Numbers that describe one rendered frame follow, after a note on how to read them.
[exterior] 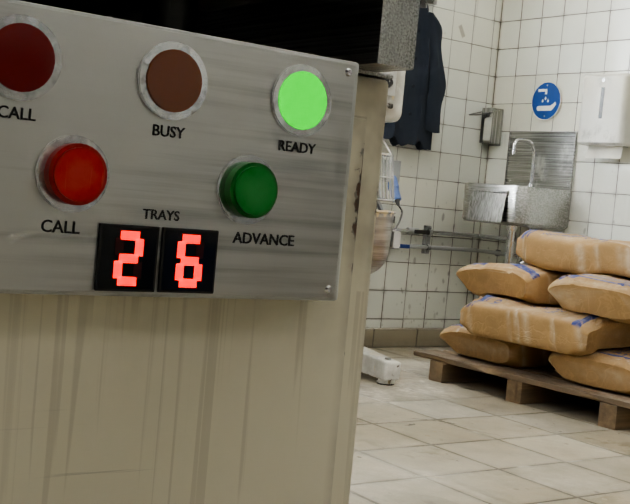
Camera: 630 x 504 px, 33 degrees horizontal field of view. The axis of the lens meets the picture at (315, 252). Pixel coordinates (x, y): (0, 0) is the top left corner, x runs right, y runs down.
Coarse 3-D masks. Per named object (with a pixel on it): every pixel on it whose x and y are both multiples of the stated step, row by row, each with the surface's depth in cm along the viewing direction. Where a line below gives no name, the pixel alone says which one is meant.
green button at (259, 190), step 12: (240, 168) 57; (252, 168) 57; (264, 168) 58; (228, 180) 57; (240, 180) 57; (252, 180) 57; (264, 180) 58; (228, 192) 57; (240, 192) 57; (252, 192) 57; (264, 192) 58; (276, 192) 58; (228, 204) 58; (240, 204) 57; (252, 204) 58; (264, 204) 58; (252, 216) 58
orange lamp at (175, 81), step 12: (156, 60) 54; (168, 60) 55; (180, 60) 55; (192, 60) 55; (156, 72) 54; (168, 72) 55; (180, 72) 55; (192, 72) 56; (156, 84) 54; (168, 84) 55; (180, 84) 55; (192, 84) 56; (156, 96) 54; (168, 96) 55; (180, 96) 55; (192, 96) 56; (168, 108) 55; (180, 108) 55
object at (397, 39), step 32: (224, 0) 77; (256, 0) 74; (288, 0) 71; (320, 0) 68; (352, 0) 65; (384, 0) 62; (416, 0) 64; (224, 32) 77; (256, 32) 74; (288, 32) 70; (320, 32) 68; (352, 32) 65; (384, 32) 63; (416, 32) 64; (384, 64) 63
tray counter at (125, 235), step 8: (128, 232) 54; (136, 232) 55; (120, 240) 54; (136, 240) 55; (120, 248) 54; (136, 248) 55; (120, 256) 54; (128, 256) 54; (136, 256) 55; (120, 264) 54; (136, 264) 55; (120, 272) 54; (136, 272) 55; (120, 280) 54; (128, 280) 55
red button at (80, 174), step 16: (64, 144) 52; (80, 144) 52; (48, 160) 51; (64, 160) 51; (80, 160) 52; (96, 160) 52; (48, 176) 51; (64, 176) 51; (80, 176) 52; (96, 176) 52; (64, 192) 51; (80, 192) 52; (96, 192) 52
